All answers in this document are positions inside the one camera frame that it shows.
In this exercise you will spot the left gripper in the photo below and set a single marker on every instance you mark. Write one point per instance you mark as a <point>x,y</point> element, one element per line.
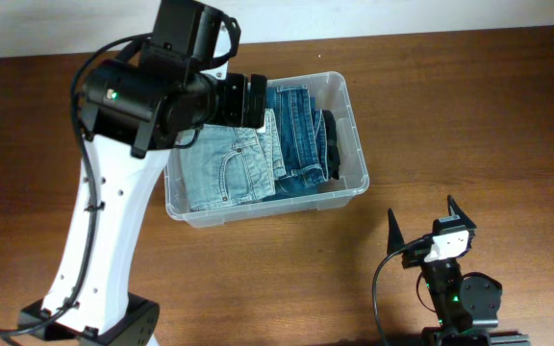
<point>238,114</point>

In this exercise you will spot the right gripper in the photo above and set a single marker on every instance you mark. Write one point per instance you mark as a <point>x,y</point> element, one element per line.
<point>413,256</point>

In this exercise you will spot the light blue jeans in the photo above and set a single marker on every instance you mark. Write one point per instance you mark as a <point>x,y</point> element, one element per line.
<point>232,166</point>

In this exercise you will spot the dark blue jeans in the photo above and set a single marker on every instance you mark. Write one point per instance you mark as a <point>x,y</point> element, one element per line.
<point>302,132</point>

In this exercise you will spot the dark garment with band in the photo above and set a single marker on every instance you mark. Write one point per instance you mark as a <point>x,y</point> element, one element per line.
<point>333,154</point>

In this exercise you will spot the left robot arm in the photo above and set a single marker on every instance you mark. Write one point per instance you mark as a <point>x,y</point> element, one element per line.
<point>126,114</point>

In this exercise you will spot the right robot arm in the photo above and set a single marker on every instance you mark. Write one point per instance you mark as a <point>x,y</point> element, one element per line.
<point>466,305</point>

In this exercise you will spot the clear plastic storage bin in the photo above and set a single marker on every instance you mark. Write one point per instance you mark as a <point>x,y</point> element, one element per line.
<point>330,92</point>

